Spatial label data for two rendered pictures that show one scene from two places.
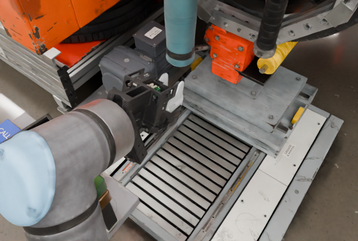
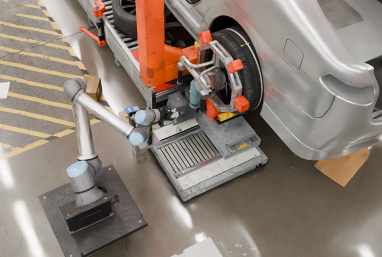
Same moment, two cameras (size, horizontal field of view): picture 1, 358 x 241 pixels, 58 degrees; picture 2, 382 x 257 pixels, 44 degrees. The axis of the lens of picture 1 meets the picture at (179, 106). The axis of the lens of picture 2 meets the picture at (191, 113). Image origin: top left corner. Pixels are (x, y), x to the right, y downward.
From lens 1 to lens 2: 2.90 m
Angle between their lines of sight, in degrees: 14
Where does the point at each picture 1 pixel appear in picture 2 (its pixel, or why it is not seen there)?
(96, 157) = (152, 117)
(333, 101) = (275, 150)
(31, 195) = (141, 118)
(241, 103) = (219, 132)
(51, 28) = (154, 81)
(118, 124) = (157, 114)
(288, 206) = (219, 177)
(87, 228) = (146, 128)
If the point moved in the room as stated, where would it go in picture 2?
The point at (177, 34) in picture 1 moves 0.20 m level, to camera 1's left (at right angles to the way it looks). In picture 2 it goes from (192, 97) to (169, 89)
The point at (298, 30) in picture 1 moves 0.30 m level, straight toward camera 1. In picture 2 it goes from (224, 109) to (195, 128)
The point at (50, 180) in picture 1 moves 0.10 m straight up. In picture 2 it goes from (144, 117) to (144, 108)
